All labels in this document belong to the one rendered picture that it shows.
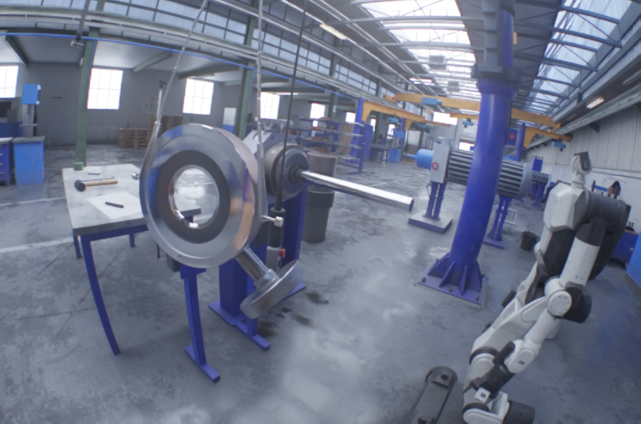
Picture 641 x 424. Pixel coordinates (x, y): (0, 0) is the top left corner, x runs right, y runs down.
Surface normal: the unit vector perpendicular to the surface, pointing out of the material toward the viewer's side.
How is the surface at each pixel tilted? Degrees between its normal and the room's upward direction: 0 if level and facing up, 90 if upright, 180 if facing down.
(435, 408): 0
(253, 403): 0
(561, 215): 85
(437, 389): 0
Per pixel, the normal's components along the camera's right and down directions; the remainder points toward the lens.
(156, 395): 0.14, -0.97
